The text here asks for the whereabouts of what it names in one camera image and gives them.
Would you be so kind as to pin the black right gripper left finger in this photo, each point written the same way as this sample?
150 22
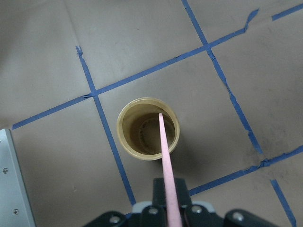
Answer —
158 193

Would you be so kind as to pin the silver aluminium base plate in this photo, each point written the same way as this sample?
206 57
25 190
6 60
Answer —
15 208

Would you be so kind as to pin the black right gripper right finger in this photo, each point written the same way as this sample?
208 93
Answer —
183 196

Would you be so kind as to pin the tan cylindrical chopstick holder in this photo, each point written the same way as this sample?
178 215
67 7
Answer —
138 128

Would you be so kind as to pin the pink chopstick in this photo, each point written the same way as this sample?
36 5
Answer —
173 212

